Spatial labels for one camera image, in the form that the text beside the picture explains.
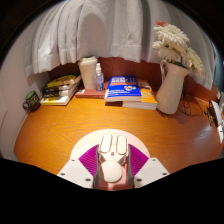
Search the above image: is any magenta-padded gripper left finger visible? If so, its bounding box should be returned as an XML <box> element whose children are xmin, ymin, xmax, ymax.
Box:
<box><xmin>57</xmin><ymin>144</ymin><xmax>100</xmax><ymax>189</ymax></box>

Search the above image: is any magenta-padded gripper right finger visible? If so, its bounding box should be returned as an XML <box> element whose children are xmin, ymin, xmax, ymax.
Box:
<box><xmin>128</xmin><ymin>144</ymin><xmax>170</xmax><ymax>189</ymax></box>

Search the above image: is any white computer mouse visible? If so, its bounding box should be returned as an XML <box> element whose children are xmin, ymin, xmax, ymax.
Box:
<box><xmin>98</xmin><ymin>133</ymin><xmax>129</xmax><ymax>183</ymax></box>

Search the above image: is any white and pink cartoon mouse pad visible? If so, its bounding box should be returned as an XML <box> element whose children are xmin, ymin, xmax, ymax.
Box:
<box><xmin>69</xmin><ymin>128</ymin><xmax>151</xmax><ymax>191</ymax></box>

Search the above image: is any white and yellow book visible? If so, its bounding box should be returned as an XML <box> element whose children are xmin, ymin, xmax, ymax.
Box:
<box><xmin>39</xmin><ymin>91</ymin><xmax>79</xmax><ymax>107</ymax></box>

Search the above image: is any orange book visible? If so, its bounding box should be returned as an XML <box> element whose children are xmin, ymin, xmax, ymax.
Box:
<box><xmin>121</xmin><ymin>79</ymin><xmax>159</xmax><ymax>111</ymax></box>

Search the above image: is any red book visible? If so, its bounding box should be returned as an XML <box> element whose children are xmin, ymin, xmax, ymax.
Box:
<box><xmin>74</xmin><ymin>83</ymin><xmax>110</xmax><ymax>100</ymax></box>

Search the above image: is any black book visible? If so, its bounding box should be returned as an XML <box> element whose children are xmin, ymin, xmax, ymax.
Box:
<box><xmin>41</xmin><ymin>87</ymin><xmax>80</xmax><ymax>100</ymax></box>
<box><xmin>40</xmin><ymin>81</ymin><xmax>82</xmax><ymax>95</ymax></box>

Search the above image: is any dark mug with green inside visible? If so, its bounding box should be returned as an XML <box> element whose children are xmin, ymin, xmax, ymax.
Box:
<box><xmin>22</xmin><ymin>90</ymin><xmax>42</xmax><ymax>113</ymax></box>

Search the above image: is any white pitcher vase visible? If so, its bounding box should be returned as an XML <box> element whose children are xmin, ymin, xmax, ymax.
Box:
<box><xmin>155</xmin><ymin>59</ymin><xmax>191</xmax><ymax>116</ymax></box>

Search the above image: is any white device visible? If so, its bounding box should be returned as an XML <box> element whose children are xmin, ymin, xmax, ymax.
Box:
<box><xmin>208</xmin><ymin>93</ymin><xmax>224</xmax><ymax>144</ymax></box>

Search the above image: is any blue book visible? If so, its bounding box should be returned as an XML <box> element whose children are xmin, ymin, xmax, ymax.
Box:
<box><xmin>104</xmin><ymin>75</ymin><xmax>143</xmax><ymax>103</ymax></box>

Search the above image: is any yellow cover book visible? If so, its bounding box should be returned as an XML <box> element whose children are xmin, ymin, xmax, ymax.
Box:
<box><xmin>46</xmin><ymin>74</ymin><xmax>82</xmax><ymax>89</ymax></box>

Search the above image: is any clear spray bottle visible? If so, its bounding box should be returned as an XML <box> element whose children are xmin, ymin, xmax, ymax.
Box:
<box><xmin>93</xmin><ymin>62</ymin><xmax>106</xmax><ymax>93</ymax></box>

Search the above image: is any cream tumbler cup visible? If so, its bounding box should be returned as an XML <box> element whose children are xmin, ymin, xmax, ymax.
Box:
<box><xmin>78</xmin><ymin>55</ymin><xmax>99</xmax><ymax>91</ymax></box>

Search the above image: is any white flower bouquet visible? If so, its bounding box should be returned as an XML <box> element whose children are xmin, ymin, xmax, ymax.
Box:
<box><xmin>151</xmin><ymin>20</ymin><xmax>206</xmax><ymax>80</ymax></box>

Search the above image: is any white curtain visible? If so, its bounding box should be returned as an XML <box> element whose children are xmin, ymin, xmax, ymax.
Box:
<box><xmin>23</xmin><ymin>0</ymin><xmax>218</xmax><ymax>78</ymax></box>

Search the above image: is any black cable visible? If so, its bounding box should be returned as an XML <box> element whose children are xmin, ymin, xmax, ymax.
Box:
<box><xmin>179</xmin><ymin>94</ymin><xmax>214</xmax><ymax>118</ymax></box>

